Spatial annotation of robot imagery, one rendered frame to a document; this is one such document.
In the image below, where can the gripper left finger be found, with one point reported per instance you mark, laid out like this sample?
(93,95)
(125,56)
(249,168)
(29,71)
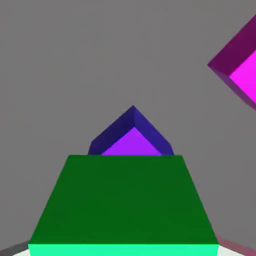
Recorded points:
(21,251)

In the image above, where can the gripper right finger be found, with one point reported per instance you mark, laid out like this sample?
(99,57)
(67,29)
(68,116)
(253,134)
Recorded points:
(230,251)

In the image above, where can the small green cube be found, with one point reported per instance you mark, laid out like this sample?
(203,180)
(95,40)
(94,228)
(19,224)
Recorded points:
(124,200)

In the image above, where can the small purple cube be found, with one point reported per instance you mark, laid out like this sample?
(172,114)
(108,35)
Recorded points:
(133,143)

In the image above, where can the small magenta cube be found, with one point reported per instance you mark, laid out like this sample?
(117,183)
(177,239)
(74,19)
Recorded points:
(243,60)

